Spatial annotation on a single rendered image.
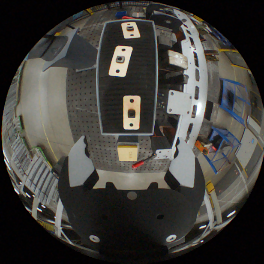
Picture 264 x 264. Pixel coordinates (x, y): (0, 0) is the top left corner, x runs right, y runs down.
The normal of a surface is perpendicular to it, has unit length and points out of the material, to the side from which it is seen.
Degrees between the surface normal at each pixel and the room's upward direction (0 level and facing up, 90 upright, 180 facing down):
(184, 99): 0
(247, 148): 90
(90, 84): 0
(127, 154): 0
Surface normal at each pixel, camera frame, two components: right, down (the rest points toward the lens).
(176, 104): 0.02, 0.48
